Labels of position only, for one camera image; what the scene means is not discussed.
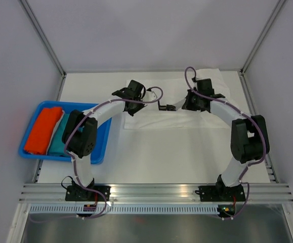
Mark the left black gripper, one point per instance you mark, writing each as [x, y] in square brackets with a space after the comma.
[132, 112]

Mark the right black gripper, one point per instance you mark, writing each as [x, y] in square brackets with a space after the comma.
[187, 105]

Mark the white t-shirt with robot print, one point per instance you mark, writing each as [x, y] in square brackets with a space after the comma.
[174, 90]

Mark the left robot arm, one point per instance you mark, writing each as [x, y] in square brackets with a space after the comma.
[80, 133]

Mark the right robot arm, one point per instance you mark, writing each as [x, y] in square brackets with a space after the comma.
[249, 142]

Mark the blue plastic bin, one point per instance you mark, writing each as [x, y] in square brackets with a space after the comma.
[98, 153]

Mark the teal rolled t-shirt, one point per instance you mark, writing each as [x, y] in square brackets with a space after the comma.
[56, 147]

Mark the orange rolled t-shirt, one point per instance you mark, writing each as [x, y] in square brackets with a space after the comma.
[40, 136]

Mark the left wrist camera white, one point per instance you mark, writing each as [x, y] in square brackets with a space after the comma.
[153, 95]

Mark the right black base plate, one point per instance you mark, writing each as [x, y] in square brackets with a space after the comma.
[211, 193]

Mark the left aluminium frame post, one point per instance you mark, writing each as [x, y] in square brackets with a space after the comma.
[41, 35]

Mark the aluminium frame post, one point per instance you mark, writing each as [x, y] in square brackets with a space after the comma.
[41, 35]
[263, 34]

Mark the aluminium mounting rail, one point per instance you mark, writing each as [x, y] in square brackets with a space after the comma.
[259, 193]

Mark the right aluminium frame post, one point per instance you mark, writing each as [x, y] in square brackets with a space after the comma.
[263, 34]

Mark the white slotted cable duct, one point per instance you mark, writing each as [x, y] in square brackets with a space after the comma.
[125, 209]

